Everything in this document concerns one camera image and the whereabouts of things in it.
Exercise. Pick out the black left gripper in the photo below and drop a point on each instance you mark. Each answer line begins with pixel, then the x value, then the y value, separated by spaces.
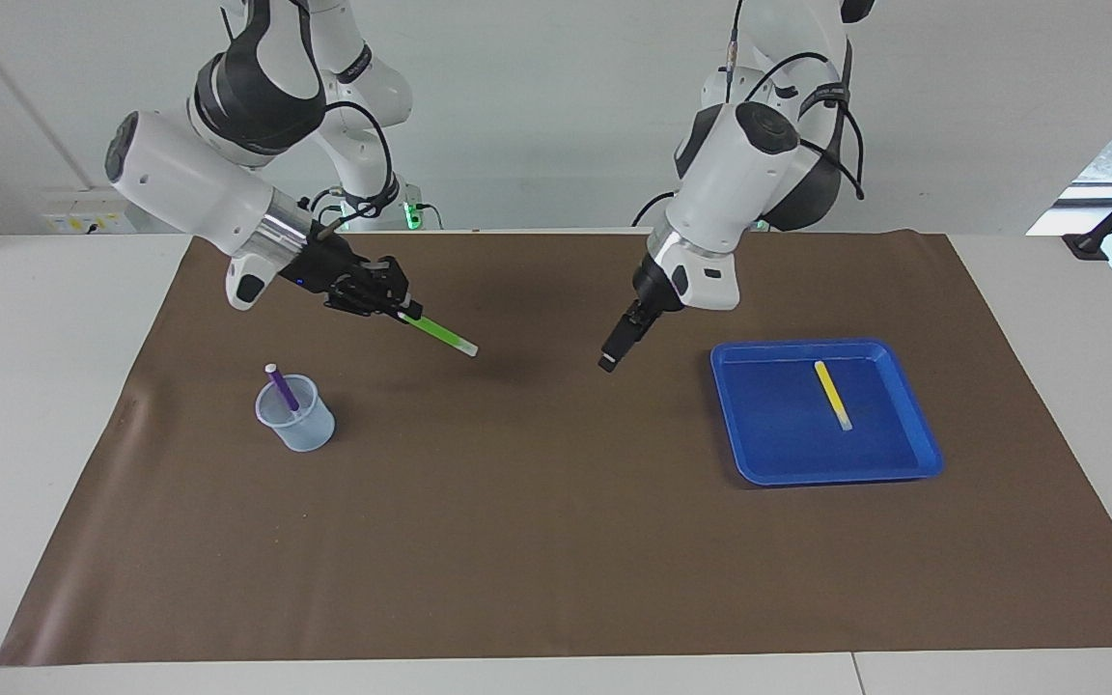
pixel 654 290

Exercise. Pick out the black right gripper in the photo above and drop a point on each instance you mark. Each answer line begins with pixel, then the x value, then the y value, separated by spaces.
pixel 344 280

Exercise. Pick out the green marker pen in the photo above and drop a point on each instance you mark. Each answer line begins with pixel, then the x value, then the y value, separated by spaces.
pixel 445 335

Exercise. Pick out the purple marker pen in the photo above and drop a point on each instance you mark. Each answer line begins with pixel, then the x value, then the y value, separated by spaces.
pixel 281 386

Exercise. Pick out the yellow marker pen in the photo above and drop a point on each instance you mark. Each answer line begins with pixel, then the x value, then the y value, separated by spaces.
pixel 833 396

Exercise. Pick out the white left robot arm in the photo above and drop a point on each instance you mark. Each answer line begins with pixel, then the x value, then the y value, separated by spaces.
pixel 739 183

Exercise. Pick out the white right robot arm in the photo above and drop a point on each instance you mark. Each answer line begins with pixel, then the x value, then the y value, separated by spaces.
pixel 189 183

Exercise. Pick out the translucent plastic cup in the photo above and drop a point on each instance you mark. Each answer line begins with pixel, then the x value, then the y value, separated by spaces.
pixel 305 434

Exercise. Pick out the blue plastic tray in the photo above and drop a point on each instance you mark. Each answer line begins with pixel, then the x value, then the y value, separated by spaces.
pixel 788 434

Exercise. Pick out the brown paper table mat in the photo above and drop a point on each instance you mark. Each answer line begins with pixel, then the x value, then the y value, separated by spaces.
pixel 517 541

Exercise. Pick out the white wall socket strip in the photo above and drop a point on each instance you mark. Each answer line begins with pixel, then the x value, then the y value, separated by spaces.
pixel 83 212

